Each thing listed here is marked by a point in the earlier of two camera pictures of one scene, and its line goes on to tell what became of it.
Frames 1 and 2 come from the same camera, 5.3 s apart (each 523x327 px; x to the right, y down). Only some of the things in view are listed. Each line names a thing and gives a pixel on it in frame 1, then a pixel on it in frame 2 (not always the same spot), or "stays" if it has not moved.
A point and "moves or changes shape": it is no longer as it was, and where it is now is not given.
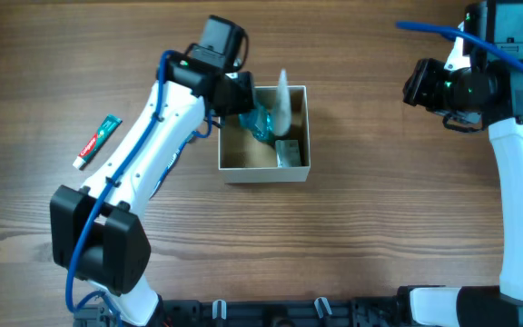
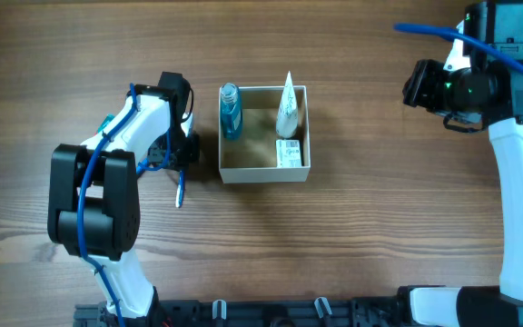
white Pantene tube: [283, 104] moves or changes shape
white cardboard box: [244, 158] stays
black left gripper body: [244, 92] -> [189, 148]
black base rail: [262, 312] stays
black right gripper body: [417, 83] stays
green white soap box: [288, 154] stays
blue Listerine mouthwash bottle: [259, 122] moves or changes shape
